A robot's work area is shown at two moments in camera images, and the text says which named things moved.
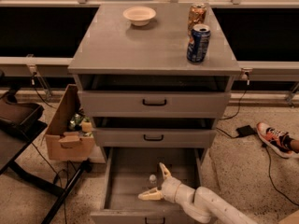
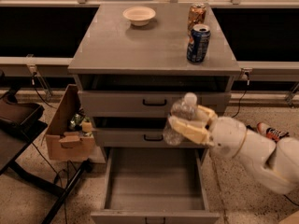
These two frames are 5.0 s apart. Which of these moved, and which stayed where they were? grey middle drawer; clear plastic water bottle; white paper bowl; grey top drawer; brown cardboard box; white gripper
Moved: white gripper; clear plastic water bottle
Stayed: grey top drawer; brown cardboard box; white paper bowl; grey middle drawer
